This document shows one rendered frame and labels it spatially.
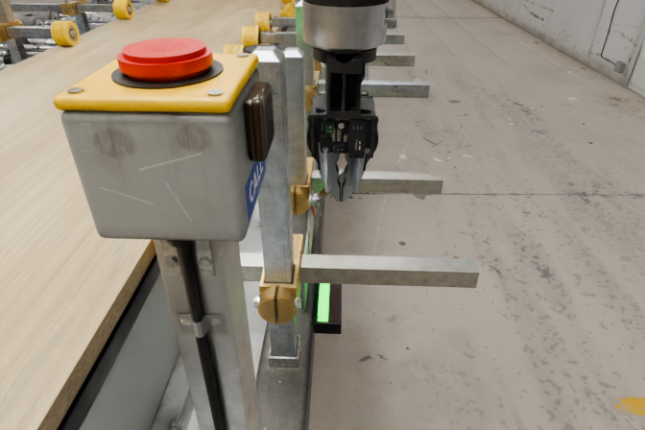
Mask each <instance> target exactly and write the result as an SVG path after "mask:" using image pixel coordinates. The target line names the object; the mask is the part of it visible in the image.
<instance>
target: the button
mask: <svg viewBox="0 0 645 430"><path fill-rule="evenodd" d="M117 61H118V65H119V69H120V71H121V72H122V73H124V74H126V75H128V76H129V77H130V78H132V79H134V80H138V81H143V82H170V81H178V80H184V79H188V78H192V77H196V76H198V75H201V74H202V73H204V72H205V71H206V70H207V69H208V67H209V66H211V65H212V63H213V54H212V49H211V48H210V47H209V46H207V45H205V43H204V42H203V41H201V40H198V39H194V38H185V37H166V38H155V39H148V40H143V41H138V42H135V43H132V44H129V45H127V46H125V47H124V48H123V49H122V52H121V53H119V54H118V55H117Z"/></svg>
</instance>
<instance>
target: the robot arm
mask: <svg viewBox="0 0 645 430"><path fill-rule="evenodd" d="M389 1H390V0H302V20H303V40H304V41H305V43H306V44H307V45H310V46H312V47H313V59H314V60H316V61H318V62H322V63H325V64H326V67H325V91H319V95H314V100H313V102H312V111H311V115H308V117H307V120H308V131H307V145H308V148H309V150H310V152H311V154H312V157H314V158H315V159H316V161H317V163H318V168H319V172H320V174H321V177H322V180H323V182H324V186H325V192H326V193H328V192H329V193H330V194H331V195H332V196H333V197H334V198H335V200H336V201H337V202H344V201H346V200H347V199H348V198H349V197H350V196H351V194H352V193H353V192H354V193H357V191H358V184H359V182H360V180H361V178H362V176H363V175H364V173H365V171H366V165H367V163H368V161H369V160H370V158H373V153H374V152H375V150H376V148H377V145H378V130H377V124H378V121H379V120H378V116H376V115H375V109H374V100H373V96H369V92H368V91H361V83H362V81H363V80H364V78H365V63H369V62H372V61H374V60H375V59H376V52H377V47H378V46H381V45H382V44H383V43H384V42H385V41H386V33H387V22H386V20H385V18H393V17H394V10H393V9H387V8H388V3H389ZM339 154H345V158H346V162H347V165H346V168H345V179H344V181H343V183H342V198H341V183H340V181H339V167H338V165H337V163H336V162H337V161H338V159H339Z"/></svg>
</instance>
